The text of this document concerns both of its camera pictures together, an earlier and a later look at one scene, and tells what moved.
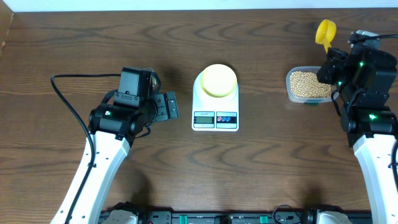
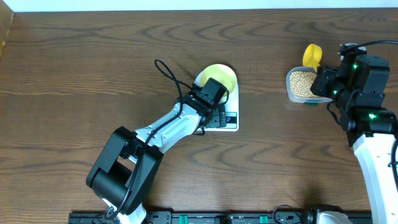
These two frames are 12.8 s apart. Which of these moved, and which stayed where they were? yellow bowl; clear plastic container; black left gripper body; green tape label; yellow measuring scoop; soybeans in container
Moved: yellow measuring scoop; black left gripper body
Stayed: green tape label; yellow bowl; soybeans in container; clear plastic container
